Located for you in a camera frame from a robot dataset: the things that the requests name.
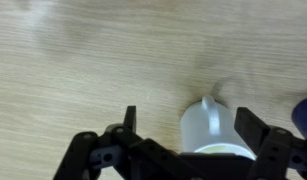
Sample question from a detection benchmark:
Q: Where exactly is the white cup with handle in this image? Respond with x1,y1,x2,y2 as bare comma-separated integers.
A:
179,95,257,161

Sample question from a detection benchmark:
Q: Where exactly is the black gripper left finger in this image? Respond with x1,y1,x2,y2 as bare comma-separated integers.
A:
52,105,201,180

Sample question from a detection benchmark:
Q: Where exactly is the blue plastic cup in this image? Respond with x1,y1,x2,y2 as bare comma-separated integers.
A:
291,95,307,140

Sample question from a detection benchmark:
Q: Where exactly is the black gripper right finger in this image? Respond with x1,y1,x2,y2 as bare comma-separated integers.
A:
233,106,307,180

